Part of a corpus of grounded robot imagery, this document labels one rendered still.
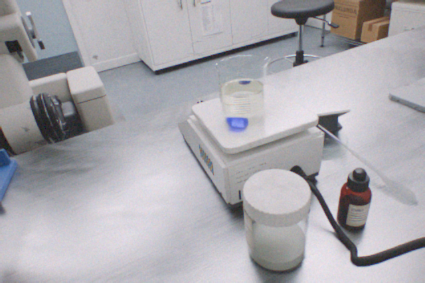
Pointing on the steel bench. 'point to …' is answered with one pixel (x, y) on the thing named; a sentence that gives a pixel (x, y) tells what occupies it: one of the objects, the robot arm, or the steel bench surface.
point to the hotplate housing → (253, 158)
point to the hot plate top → (240, 139)
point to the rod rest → (5, 171)
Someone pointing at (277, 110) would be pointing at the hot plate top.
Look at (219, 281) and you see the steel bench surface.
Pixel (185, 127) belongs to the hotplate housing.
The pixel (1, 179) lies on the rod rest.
